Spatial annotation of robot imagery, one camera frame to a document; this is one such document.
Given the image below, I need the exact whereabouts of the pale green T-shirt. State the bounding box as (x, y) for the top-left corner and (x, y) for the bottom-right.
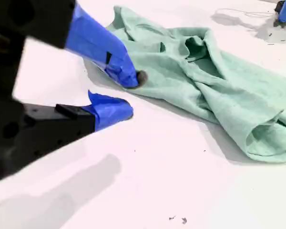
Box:
(84, 5), (286, 164)

